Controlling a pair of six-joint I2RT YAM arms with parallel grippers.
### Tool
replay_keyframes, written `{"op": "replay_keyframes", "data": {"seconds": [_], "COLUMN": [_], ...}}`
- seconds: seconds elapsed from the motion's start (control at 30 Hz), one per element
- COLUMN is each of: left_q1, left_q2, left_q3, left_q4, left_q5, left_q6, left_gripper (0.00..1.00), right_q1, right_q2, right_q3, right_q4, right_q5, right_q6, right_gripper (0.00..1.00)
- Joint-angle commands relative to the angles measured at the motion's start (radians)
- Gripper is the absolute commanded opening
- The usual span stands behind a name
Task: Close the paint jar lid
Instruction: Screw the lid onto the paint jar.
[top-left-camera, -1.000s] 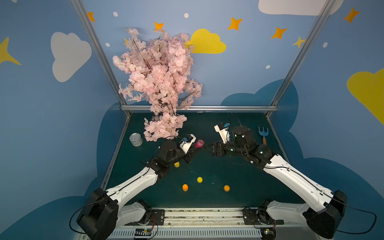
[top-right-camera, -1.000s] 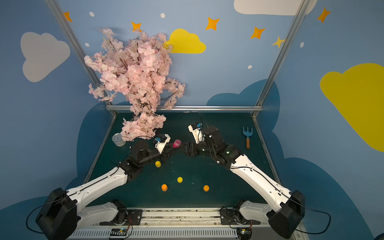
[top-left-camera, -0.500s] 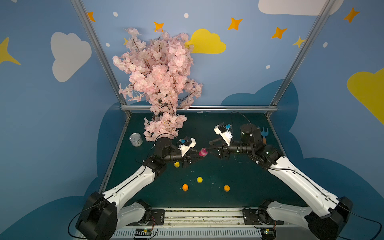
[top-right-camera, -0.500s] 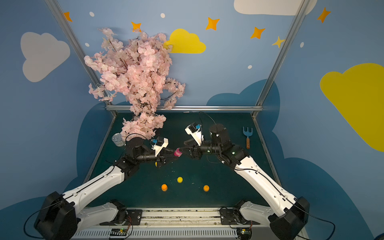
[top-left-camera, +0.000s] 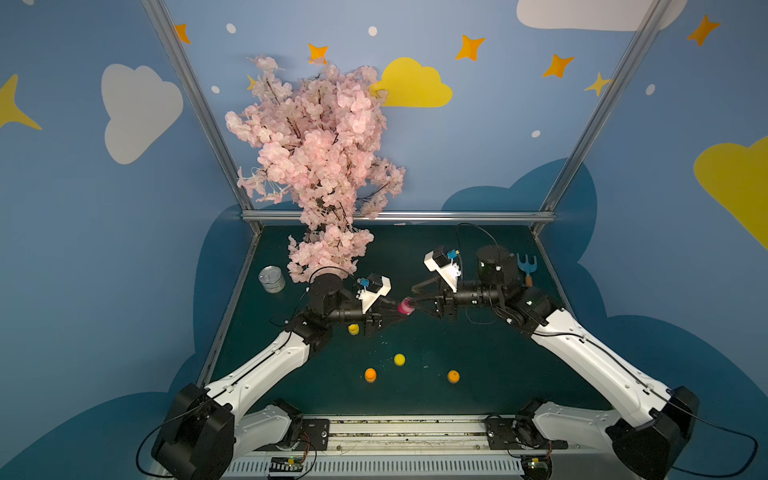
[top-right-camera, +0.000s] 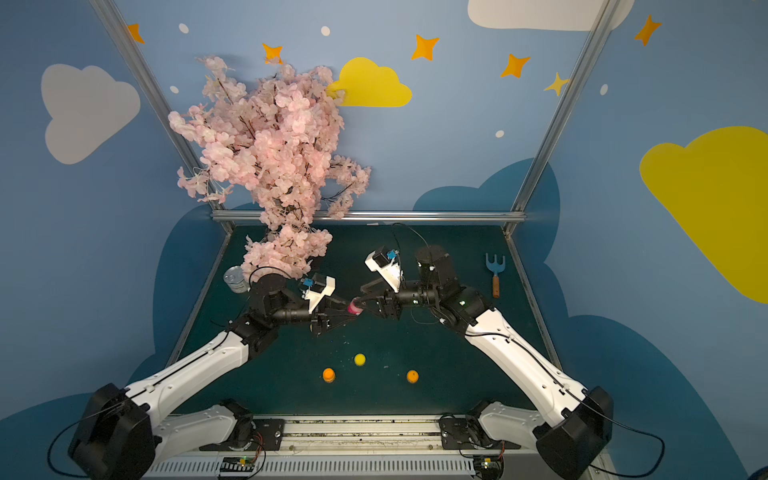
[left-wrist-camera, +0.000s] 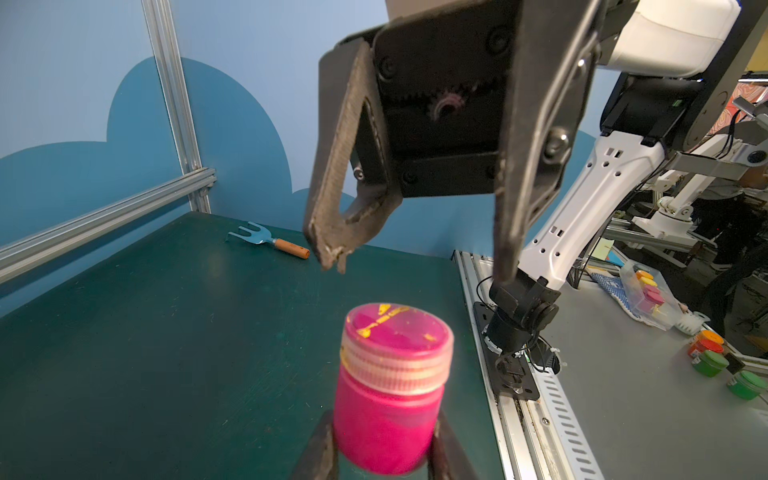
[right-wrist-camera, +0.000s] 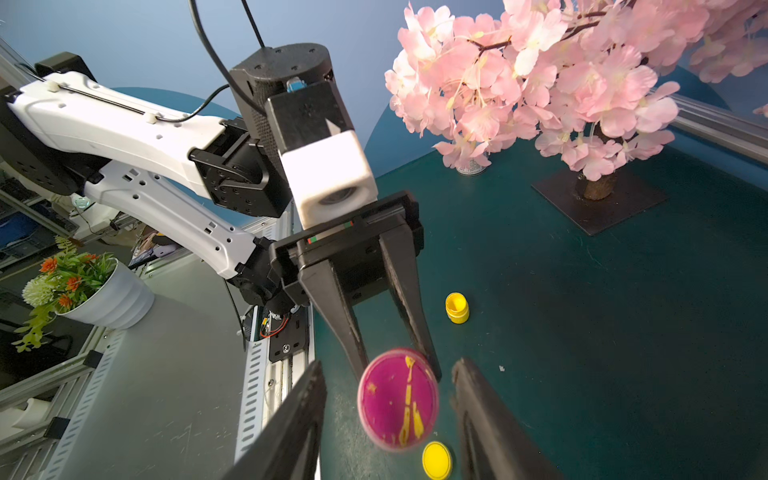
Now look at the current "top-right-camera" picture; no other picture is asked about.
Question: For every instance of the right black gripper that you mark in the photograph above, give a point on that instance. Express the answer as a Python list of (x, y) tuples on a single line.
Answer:
[(385, 303)]

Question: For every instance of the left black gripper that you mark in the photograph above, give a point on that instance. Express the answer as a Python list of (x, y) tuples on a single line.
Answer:
[(320, 320)]

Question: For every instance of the magenta paint jar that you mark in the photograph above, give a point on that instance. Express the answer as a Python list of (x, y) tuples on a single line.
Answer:
[(354, 309)]

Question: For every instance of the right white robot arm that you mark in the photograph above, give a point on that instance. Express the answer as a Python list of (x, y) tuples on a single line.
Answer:
[(569, 425)]

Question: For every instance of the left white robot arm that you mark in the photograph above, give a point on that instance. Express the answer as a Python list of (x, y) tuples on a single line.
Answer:
[(125, 431)]

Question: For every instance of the blue garden fork toy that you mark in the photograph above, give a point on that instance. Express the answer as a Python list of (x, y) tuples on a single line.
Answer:
[(496, 265)]

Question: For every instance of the small circuit board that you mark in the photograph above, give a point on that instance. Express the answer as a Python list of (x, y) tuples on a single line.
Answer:
[(238, 467)]

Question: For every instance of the pink cherry blossom tree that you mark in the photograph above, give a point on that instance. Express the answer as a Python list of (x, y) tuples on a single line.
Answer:
[(278, 141)]

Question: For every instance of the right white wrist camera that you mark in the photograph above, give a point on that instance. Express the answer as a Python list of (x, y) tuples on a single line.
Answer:
[(386, 262)]

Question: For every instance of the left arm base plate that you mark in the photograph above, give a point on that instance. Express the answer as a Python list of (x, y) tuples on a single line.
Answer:
[(252, 435)]

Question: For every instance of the aluminium front rail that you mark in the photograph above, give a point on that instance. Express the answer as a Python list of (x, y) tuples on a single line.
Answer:
[(362, 447)]

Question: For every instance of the aluminium frame back bar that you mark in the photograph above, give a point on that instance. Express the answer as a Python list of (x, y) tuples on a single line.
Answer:
[(422, 217)]

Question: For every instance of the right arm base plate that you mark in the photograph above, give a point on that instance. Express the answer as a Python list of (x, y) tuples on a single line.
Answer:
[(461, 432)]

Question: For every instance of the aluminium frame left post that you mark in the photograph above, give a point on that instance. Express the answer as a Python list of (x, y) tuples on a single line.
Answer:
[(115, 26)]

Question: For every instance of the aluminium frame post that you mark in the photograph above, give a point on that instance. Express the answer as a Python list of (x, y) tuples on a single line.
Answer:
[(115, 26), (583, 68)]

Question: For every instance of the aluminium frame right post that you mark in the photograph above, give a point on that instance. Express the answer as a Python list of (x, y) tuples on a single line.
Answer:
[(583, 68)]

